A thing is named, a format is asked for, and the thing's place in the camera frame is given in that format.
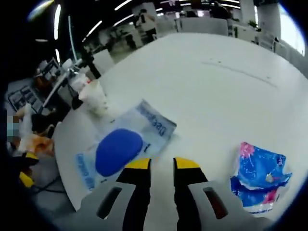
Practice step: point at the white partition panel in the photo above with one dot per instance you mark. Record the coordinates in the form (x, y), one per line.
(204, 26)

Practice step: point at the blue pad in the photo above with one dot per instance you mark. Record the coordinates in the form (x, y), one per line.
(118, 151)

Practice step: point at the orange bag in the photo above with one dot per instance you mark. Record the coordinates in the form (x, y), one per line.
(38, 143)

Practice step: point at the white paper cup item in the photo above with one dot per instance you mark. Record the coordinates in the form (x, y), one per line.
(93, 98)

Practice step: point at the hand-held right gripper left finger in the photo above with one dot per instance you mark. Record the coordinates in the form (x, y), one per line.
(137, 192)

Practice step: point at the potted green plant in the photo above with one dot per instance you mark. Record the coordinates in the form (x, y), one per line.
(253, 24)

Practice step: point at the blue tissue pack item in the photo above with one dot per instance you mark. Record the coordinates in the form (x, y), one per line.
(260, 168)

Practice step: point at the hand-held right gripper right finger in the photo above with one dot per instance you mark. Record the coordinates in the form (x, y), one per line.
(187, 192)

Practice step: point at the white table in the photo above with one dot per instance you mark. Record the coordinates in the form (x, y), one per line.
(204, 101)

